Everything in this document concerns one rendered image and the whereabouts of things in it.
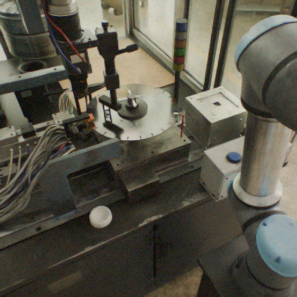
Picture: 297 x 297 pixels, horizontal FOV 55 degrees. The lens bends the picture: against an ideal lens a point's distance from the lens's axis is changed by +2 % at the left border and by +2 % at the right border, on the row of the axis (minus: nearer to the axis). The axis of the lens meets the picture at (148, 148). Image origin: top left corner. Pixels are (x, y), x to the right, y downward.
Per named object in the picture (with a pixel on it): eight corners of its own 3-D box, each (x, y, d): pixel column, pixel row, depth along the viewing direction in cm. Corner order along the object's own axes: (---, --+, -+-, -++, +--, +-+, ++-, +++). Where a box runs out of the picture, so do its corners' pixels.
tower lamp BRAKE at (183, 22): (183, 25, 109) (183, 17, 106) (189, 29, 106) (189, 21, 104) (172, 28, 107) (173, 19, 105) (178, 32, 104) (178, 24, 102)
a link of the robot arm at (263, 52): (241, 244, 77) (270, 59, 38) (223, 198, 87) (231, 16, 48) (286, 235, 77) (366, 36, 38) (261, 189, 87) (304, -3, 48)
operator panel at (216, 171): (258, 155, 113) (269, 126, 102) (279, 174, 106) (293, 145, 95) (198, 180, 104) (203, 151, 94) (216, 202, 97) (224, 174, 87)
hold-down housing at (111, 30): (119, 82, 92) (113, 16, 77) (123, 90, 89) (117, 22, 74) (102, 85, 91) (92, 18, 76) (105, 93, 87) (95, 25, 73)
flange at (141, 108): (139, 121, 97) (139, 115, 95) (111, 113, 100) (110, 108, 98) (152, 104, 104) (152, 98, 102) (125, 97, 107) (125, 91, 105)
